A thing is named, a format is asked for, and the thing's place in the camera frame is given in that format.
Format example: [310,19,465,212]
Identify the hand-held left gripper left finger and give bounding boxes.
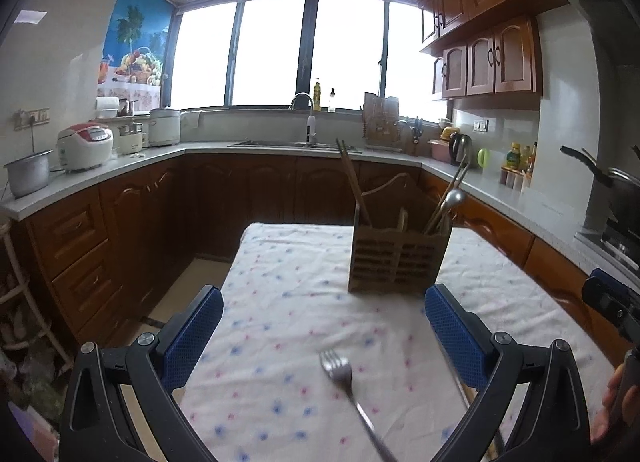
[59,284,224,462]

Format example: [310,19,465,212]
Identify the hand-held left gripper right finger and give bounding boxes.
[425,284,592,462]

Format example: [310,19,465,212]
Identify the wooden utensil holder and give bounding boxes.
[348,173,452,296]

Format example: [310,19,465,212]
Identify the metal fork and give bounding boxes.
[319,348,398,462]

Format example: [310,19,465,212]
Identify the metal spoon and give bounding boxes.
[432,188,469,235]

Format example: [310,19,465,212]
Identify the person's right hand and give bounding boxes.
[590,362,626,445]

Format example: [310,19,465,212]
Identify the gas stove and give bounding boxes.
[575,217,640,273]

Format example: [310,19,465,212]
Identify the white dotted tablecloth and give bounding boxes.
[172,222,621,462]

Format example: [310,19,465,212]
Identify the black wok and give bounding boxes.
[560,144,640,223]

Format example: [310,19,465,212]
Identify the wooden base cabinets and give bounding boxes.
[10,152,640,358]

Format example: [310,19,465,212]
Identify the steel electric kettle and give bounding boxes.
[448,133,473,167]

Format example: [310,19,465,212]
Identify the grey kitchen countertop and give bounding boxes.
[0,139,640,288]

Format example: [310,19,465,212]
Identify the steel sink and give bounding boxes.
[229,140,363,152]

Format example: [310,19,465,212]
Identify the small white stew cooker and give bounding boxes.
[116,121,149,155]

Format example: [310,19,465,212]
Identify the large white rice cooker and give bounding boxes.
[148,107,182,148]

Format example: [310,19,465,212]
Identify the red and white rice cooker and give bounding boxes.
[56,123,115,174]

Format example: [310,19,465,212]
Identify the metal cooking pot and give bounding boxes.
[4,149,53,199]

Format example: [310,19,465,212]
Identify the chrome faucet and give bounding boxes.
[290,93,318,145]

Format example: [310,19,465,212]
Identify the kitchen window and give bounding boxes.
[167,0,441,113]

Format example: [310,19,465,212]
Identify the wall outlet strip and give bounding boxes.
[14,107,51,130]

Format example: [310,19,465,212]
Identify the tropical fruit wall poster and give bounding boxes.
[96,0,173,108]

